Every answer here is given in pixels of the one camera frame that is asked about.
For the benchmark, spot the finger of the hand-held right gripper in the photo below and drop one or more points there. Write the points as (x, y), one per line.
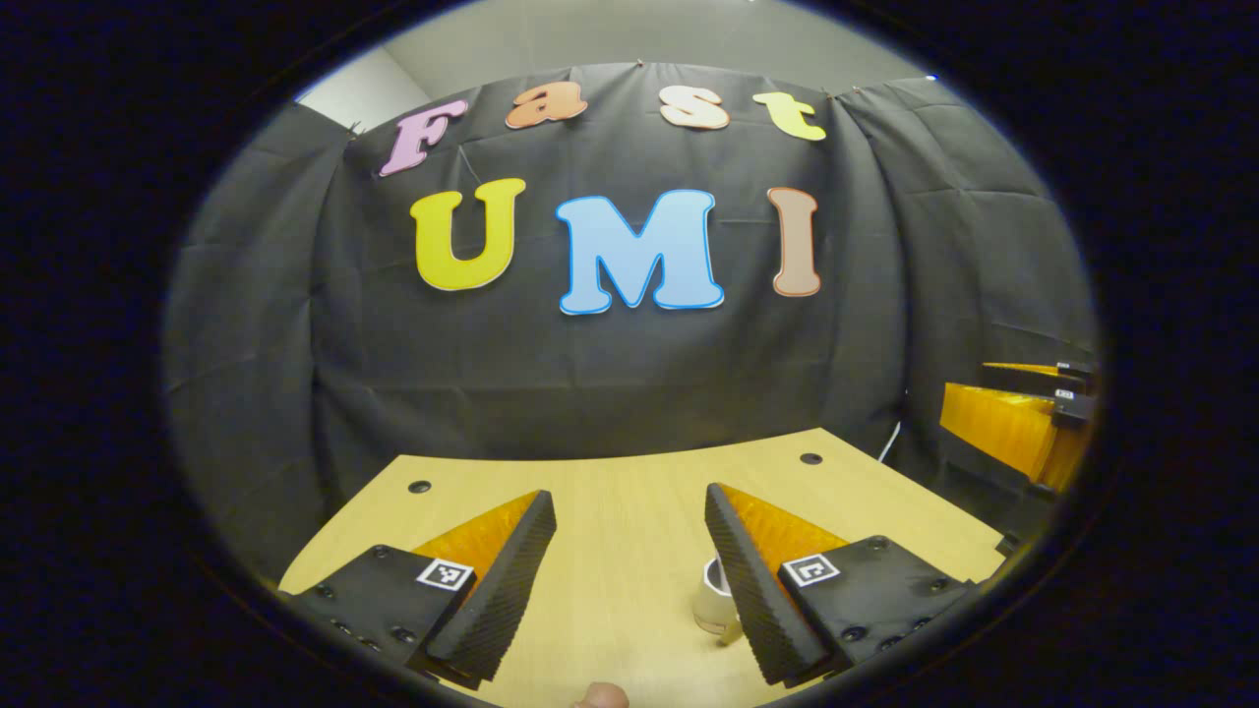
(993, 428)
(1023, 379)

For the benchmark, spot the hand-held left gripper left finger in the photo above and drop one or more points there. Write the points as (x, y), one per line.
(502, 590)

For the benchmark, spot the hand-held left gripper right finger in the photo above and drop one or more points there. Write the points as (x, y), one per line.
(752, 590)

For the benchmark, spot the wooden desktop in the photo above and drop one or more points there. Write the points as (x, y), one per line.
(629, 551)

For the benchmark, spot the black backdrop cloth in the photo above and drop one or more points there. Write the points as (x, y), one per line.
(639, 374)

